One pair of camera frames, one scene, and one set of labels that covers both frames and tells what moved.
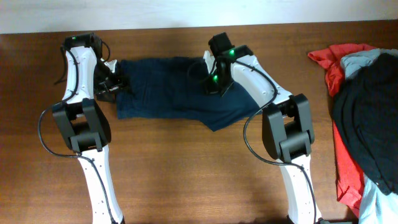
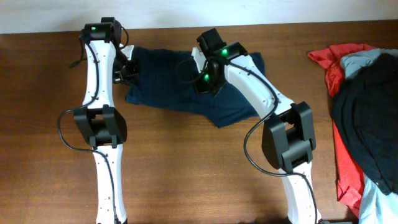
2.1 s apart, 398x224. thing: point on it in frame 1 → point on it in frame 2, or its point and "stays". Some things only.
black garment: x=365 y=112 stays
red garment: x=349 y=176 stays
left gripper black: x=120 y=84 → x=129 y=77
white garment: x=375 y=207 stays
